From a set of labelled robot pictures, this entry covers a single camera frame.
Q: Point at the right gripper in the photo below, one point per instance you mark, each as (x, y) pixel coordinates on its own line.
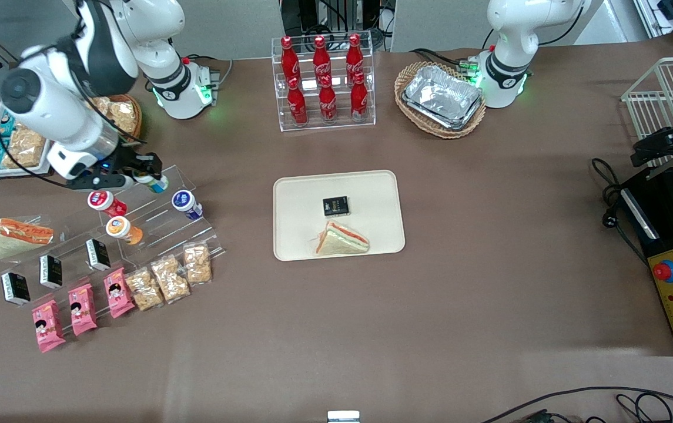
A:
(126, 159)

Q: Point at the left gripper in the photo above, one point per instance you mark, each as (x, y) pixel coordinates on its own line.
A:
(655, 144)

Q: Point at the green cap gum bottle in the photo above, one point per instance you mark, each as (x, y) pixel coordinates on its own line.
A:
(158, 185)

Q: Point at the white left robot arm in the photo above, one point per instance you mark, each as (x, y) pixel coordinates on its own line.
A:
(509, 35)

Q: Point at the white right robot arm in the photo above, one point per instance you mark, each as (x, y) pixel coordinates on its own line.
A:
(66, 111)

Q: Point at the blue cap gum bottle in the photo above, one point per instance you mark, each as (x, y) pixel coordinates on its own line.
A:
(186, 203)

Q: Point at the red cap gum bottle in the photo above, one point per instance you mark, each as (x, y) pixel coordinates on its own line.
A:
(104, 201)

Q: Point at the clear acrylic gum step stand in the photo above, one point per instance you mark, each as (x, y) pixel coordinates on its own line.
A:
(163, 232)

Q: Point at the orange cap gum bottle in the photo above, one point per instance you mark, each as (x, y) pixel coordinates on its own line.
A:
(121, 229)

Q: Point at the beige serving tray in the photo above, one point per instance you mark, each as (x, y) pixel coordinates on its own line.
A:
(371, 200)

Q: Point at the round brown wicker basket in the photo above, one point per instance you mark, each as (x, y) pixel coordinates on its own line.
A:
(137, 117)

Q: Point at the clear crispy snack bag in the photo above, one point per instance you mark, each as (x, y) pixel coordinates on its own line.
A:
(121, 116)

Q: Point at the black sealing machine yellow panel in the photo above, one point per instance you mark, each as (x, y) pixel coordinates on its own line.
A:
(665, 235)

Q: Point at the small black box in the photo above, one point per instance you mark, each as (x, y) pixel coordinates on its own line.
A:
(16, 288)
(98, 254)
(335, 205)
(50, 271)

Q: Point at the clear peanut brittle packet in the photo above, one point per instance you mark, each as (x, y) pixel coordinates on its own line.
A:
(144, 289)
(197, 264)
(170, 278)

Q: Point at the red emergency stop button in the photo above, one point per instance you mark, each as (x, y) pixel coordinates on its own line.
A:
(664, 271)

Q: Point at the large crispy snack bag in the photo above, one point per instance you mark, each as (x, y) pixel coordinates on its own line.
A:
(24, 148)

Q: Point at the pink snack packet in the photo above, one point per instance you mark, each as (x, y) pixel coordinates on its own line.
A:
(82, 309)
(118, 292)
(48, 326)

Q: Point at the clear acrylic snack step stand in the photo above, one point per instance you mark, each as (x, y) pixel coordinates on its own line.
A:
(72, 276)

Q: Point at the wrapped triangle sandwich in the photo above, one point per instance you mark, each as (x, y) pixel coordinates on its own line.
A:
(19, 238)
(341, 241)

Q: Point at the red cola bottle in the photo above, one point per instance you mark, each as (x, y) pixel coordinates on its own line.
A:
(320, 57)
(327, 103)
(359, 100)
(354, 56)
(288, 57)
(297, 104)

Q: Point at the clear acrylic bottle rack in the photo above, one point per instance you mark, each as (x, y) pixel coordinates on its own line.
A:
(310, 126)

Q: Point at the aluminium foil container stack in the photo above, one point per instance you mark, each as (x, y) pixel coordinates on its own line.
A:
(442, 97)

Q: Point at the wicker basket with foil containers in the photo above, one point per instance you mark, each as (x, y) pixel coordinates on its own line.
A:
(409, 73)

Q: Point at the small white device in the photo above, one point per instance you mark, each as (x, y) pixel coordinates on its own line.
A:
(343, 416)

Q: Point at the aluminium frame shelf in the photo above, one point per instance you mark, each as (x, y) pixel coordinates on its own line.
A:
(665, 14)

